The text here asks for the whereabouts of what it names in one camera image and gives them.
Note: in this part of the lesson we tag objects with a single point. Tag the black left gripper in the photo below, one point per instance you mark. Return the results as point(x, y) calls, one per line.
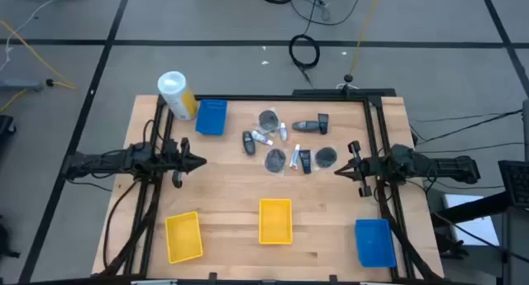
point(180, 163)

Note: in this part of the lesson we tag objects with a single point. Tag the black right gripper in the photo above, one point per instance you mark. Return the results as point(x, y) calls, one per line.
point(370, 169)

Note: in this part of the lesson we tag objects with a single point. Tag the black sponge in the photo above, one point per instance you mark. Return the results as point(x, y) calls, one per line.
point(275, 160)
point(268, 120)
point(326, 157)

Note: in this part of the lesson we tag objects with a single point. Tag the black remote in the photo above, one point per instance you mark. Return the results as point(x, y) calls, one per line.
point(248, 143)

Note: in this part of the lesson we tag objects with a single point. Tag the small dark grey bottle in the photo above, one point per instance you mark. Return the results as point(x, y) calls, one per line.
point(305, 126)

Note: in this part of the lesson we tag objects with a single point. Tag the yellow plastic basket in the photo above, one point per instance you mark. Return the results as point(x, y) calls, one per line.
point(184, 237)
point(275, 221)

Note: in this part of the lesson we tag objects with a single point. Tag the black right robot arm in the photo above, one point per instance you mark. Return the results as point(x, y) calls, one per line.
point(446, 167)

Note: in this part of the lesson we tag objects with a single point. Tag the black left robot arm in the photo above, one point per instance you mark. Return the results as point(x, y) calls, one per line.
point(99, 163)

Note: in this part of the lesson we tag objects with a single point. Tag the blue plastic basket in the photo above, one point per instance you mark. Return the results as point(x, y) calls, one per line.
point(211, 117)
point(374, 243)

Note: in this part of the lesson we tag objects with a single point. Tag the white yellow wipes canister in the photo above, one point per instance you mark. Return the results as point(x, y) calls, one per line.
point(177, 97)

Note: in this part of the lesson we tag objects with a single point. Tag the black stand foot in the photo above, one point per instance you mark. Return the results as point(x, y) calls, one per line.
point(452, 245)

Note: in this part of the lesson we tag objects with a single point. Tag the dark grey desk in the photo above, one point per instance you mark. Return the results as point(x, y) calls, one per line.
point(471, 208)

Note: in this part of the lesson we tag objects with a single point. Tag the white board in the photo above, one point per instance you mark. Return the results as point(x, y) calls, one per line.
point(479, 233)

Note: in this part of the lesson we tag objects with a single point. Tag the black keyboard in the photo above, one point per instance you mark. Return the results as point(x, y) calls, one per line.
point(516, 181)

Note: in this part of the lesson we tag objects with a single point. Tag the grey floor base bar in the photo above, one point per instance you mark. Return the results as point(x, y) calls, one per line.
point(20, 85)

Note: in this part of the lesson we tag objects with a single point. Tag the black chair base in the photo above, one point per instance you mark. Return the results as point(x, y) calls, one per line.
point(5, 128)

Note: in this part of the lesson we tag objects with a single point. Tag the black floor object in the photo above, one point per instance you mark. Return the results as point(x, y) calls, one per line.
point(4, 239)

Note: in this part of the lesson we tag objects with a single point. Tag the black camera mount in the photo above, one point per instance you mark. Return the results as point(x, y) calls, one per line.
point(348, 77)

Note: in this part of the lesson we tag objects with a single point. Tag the grey post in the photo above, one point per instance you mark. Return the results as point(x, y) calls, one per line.
point(526, 124)

